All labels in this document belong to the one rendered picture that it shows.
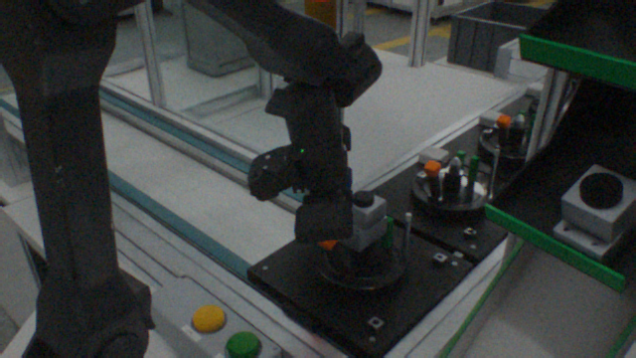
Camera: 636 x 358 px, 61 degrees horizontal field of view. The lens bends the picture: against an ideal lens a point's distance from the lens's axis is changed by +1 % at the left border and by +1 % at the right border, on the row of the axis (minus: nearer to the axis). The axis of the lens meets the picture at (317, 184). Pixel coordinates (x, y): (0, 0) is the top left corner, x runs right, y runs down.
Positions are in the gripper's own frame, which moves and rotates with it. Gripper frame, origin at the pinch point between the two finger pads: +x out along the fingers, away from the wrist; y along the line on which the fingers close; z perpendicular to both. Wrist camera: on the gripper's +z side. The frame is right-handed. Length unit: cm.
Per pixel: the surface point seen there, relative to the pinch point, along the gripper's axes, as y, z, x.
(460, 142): -45, -23, 27
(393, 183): -27.7, -7.5, 21.2
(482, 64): -184, -55, 89
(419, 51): -122, -21, 45
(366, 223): -3.0, -3.5, 6.1
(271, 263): -4.3, 11.6, 13.7
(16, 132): -48, 74, 11
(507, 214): 12.2, -17.8, -8.5
